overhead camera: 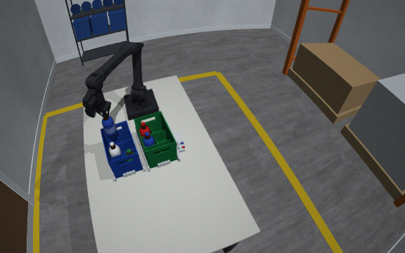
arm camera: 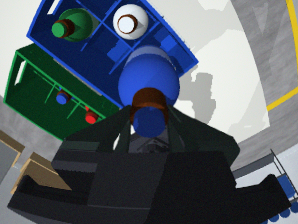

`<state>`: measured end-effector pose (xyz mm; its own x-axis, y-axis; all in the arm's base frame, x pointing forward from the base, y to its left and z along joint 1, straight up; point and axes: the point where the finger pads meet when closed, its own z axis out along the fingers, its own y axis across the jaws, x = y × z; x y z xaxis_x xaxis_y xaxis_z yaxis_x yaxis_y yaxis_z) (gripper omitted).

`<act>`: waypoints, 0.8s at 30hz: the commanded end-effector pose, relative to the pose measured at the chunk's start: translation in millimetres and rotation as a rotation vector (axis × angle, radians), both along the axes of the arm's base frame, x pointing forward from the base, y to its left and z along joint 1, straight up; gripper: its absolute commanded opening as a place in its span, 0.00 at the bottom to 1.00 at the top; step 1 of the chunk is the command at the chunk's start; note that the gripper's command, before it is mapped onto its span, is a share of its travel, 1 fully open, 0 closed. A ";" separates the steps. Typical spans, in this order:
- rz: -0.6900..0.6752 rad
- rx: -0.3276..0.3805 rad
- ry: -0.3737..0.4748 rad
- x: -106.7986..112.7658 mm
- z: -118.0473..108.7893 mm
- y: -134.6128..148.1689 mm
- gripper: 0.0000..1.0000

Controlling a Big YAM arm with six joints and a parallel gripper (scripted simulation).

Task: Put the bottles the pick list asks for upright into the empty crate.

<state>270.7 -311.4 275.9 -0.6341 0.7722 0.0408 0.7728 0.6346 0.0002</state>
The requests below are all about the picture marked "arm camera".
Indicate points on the white bottle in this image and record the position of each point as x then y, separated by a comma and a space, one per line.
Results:
127, 18

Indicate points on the green plastic crate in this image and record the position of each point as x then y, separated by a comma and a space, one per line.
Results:
28, 96

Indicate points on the blue crate with dividers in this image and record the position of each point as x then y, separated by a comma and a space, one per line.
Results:
95, 61

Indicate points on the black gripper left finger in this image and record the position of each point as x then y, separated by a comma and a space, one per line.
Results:
102, 135

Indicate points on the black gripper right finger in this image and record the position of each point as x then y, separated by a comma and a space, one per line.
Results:
198, 136

